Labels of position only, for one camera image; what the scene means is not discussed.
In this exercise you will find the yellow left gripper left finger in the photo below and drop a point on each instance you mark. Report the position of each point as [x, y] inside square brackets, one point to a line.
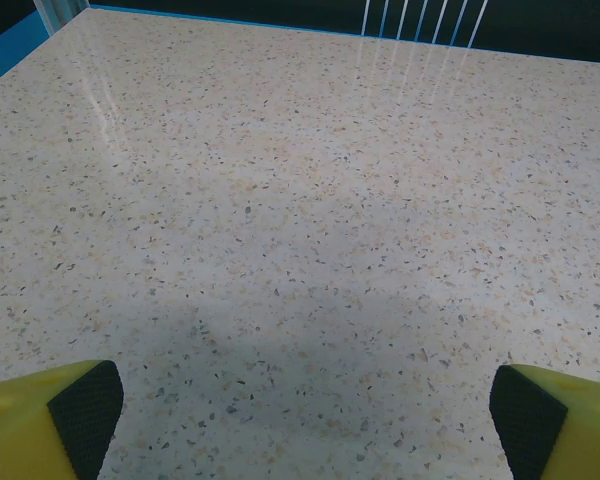
[20, 435]

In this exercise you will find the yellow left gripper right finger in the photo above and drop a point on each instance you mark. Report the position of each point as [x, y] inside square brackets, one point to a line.
[570, 430]

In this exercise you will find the blue printed side panel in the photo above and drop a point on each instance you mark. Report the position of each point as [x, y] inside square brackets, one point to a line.
[5, 15]

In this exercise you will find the blue printed circuit-pattern panel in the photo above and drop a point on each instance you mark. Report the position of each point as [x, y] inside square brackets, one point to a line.
[280, 12]

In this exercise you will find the aluminium frame post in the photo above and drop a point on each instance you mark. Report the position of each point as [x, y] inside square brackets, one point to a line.
[62, 12]

